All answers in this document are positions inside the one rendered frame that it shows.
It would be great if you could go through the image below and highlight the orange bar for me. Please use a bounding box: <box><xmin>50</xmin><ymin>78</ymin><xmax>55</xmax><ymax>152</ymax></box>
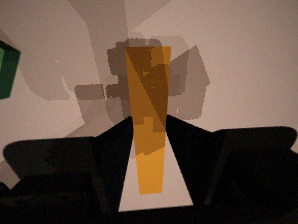
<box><xmin>125</xmin><ymin>46</ymin><xmax>171</xmax><ymax>194</ymax></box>

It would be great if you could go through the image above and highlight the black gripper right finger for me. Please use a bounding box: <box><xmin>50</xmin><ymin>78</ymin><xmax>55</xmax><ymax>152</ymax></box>
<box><xmin>166</xmin><ymin>114</ymin><xmax>298</xmax><ymax>205</ymax></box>

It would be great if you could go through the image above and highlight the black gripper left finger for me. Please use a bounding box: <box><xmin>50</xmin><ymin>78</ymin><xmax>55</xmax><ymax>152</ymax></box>
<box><xmin>2</xmin><ymin>116</ymin><xmax>134</xmax><ymax>213</ymax></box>

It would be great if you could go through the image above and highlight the green rectangular block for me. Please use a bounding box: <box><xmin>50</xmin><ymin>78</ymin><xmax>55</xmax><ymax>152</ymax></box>
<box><xmin>0</xmin><ymin>40</ymin><xmax>21</xmax><ymax>100</ymax></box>

